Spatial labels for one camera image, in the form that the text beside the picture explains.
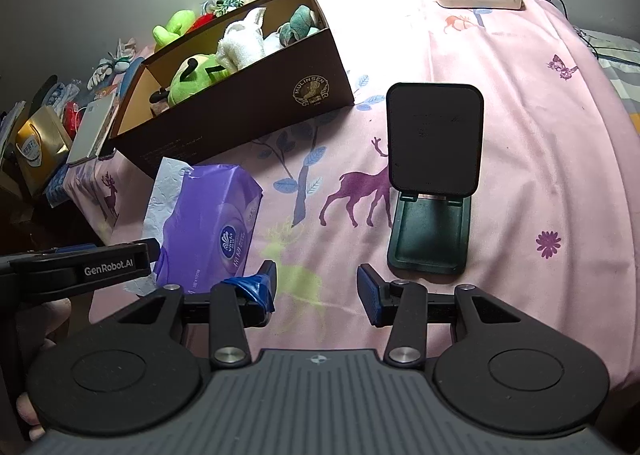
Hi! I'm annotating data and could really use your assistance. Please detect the red plastic packet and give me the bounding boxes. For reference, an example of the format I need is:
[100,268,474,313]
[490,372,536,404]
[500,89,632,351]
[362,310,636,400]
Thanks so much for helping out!
[62,102,88,140]

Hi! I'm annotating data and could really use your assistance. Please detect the white papers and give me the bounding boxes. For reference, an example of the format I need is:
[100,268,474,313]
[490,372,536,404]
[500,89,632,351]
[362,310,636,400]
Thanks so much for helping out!
[0,102,28,156]

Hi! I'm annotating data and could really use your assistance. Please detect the black cable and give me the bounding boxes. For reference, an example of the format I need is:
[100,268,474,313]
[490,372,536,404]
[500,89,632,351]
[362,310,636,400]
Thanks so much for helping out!
[520,0,640,58]

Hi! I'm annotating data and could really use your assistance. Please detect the clear blue plastic packet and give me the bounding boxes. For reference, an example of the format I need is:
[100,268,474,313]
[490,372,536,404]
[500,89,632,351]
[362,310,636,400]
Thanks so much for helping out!
[42,80,83,108]

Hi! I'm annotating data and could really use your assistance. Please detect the green bean plush toy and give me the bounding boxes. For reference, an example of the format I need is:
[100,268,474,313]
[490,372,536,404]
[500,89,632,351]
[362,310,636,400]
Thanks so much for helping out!
[167,52,227,108]

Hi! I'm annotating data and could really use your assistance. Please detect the green and yellow plush toy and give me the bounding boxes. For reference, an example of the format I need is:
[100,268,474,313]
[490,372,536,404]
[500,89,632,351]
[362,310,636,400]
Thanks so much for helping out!
[152,10,197,53]

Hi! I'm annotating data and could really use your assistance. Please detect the white work gloves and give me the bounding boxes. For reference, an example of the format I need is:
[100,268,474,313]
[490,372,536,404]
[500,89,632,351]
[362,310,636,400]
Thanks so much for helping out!
[87,60,117,90]
[112,37,137,73]

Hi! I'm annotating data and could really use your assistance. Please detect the pink printed bedsheet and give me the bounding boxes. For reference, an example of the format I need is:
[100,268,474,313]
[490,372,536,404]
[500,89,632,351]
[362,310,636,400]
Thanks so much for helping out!
[65,0,640,386]

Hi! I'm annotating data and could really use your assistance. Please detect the brown cardboard box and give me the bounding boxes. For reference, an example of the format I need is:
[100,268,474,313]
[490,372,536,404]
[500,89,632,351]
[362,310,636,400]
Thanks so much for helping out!
[100,0,356,180]

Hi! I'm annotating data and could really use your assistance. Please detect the white flat box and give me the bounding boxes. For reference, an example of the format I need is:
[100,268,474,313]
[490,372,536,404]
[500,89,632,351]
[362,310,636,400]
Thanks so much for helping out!
[66,95,117,166]

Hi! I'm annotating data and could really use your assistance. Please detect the black phone stand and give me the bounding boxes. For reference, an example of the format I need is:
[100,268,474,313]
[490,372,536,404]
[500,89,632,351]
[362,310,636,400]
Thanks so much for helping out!
[386,82,485,277]

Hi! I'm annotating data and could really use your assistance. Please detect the person's left hand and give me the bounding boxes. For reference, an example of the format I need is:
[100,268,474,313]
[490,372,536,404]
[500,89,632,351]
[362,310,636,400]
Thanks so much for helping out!
[14,297,72,443]

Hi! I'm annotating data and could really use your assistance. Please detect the white plush toy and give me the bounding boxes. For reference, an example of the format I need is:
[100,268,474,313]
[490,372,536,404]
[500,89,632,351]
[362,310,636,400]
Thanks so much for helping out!
[216,7,268,72]

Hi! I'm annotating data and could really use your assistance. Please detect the blue patterned cloth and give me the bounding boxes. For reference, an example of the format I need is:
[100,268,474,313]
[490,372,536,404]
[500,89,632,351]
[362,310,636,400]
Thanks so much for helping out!
[44,167,71,208]

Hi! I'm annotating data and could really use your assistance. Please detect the teal plush toy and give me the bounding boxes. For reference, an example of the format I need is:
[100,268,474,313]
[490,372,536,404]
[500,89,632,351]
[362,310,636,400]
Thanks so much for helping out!
[276,5,322,46]

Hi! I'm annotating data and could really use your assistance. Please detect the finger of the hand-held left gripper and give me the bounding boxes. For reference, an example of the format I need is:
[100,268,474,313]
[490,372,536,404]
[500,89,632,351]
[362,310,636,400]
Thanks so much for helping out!
[47,239,162,263]

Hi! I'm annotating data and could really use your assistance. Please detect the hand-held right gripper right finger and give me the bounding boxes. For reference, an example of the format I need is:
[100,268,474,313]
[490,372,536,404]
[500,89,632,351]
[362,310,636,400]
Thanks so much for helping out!
[356,263,543,370]

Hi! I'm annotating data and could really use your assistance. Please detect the yellow paper bag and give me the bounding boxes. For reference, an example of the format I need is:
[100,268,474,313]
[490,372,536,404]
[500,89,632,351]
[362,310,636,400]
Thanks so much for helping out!
[15,105,73,198]

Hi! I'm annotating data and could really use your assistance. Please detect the purple tissue pack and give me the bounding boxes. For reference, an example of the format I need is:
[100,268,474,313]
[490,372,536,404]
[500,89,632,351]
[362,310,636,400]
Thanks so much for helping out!
[122,157,264,296]

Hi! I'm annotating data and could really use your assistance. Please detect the grey striped cloth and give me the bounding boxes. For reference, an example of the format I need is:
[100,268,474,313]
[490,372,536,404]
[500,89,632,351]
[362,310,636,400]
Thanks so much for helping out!
[582,27,640,136]

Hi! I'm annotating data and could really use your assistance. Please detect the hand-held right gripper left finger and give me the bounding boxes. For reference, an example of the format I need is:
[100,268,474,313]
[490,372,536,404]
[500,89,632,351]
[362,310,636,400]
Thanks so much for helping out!
[100,260,278,370]

